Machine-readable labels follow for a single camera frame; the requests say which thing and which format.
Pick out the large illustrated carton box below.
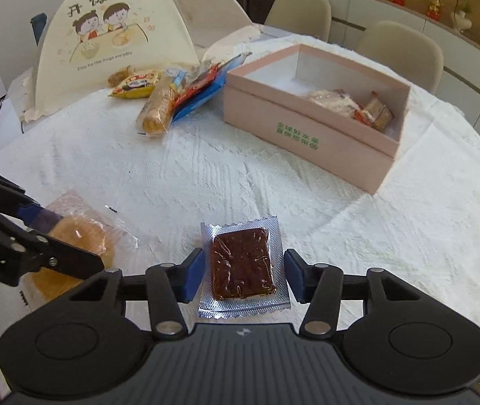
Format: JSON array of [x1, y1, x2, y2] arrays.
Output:
[[22, 0, 253, 123]]

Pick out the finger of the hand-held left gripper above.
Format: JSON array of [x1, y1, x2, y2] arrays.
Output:
[[0, 200, 106, 288], [0, 158, 62, 234]]

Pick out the white chair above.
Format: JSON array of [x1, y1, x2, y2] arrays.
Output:
[[0, 0, 55, 102]]

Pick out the blue snack packet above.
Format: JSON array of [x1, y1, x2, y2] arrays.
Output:
[[171, 70, 229, 124]]

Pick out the white plant pot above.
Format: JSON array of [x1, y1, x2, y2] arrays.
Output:
[[451, 4, 473, 30]]

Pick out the pink cardboard box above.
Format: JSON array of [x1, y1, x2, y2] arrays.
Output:
[[222, 43, 411, 196]]

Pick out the brown snack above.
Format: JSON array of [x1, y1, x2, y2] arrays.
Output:
[[198, 215, 292, 319]]

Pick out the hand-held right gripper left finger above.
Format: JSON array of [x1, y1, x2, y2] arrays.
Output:
[[69, 248, 204, 339]]

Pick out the dark blue container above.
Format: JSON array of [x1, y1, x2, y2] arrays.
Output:
[[31, 13, 49, 47]]

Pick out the beige chair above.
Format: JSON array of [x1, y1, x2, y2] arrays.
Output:
[[354, 20, 444, 96], [264, 0, 332, 43]]

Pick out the yellow snack packet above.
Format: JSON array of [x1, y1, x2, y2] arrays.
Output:
[[108, 71, 165, 100]]

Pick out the round bread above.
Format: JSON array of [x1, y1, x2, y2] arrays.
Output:
[[19, 190, 140, 304]]

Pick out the red snack packet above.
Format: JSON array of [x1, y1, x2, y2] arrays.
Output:
[[176, 62, 224, 104]]

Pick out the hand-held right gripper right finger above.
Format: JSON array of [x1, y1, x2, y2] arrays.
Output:
[[284, 248, 418, 337]]

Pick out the orange biscuit packet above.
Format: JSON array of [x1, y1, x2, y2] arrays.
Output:
[[364, 91, 394, 131]]

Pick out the white sideboard cabinet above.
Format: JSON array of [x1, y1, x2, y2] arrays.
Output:
[[293, 0, 480, 119]]

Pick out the small light blue packet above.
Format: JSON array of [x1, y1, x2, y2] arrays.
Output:
[[168, 67, 190, 93]]

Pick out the striped clear snack packet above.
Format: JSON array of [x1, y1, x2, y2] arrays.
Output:
[[212, 52, 252, 72]]

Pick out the small red white packet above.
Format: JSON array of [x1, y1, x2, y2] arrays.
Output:
[[352, 107, 373, 126]]

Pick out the biscuit roll clear packet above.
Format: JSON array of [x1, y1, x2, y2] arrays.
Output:
[[142, 74, 181, 136]]

